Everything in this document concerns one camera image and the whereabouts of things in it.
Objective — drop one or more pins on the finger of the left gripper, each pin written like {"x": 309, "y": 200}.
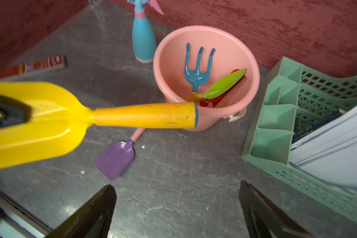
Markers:
{"x": 13, "y": 112}

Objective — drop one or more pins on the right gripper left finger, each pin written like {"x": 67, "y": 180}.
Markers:
{"x": 92, "y": 220}

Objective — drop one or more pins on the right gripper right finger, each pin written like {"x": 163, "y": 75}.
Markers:
{"x": 264, "y": 219}

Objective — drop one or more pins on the yellow shovel yellow handle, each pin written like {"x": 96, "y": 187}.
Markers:
{"x": 59, "y": 122}

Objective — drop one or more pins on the purple shovel pink handle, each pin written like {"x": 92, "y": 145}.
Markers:
{"x": 116, "y": 158}

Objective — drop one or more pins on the red shovel wooden handle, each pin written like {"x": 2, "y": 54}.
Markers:
{"x": 214, "y": 102}

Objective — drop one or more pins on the green trowel yellow handle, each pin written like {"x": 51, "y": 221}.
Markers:
{"x": 219, "y": 88}

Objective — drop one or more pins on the teal spray bottle pink trigger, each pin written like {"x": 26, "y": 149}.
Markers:
{"x": 143, "y": 37}

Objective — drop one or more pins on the blue fork yellow handle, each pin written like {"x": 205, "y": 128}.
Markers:
{"x": 196, "y": 77}

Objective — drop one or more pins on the red flat box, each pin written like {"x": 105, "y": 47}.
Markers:
{"x": 31, "y": 68}

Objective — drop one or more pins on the white paper stack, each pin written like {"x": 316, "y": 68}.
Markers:
{"x": 330, "y": 152}

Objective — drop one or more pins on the green plastic file organizer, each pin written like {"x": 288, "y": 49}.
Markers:
{"x": 294, "y": 97}

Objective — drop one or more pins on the pink plastic bucket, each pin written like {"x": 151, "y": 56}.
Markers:
{"x": 230, "y": 54}

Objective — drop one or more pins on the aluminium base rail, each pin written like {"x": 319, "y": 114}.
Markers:
{"x": 18, "y": 222}

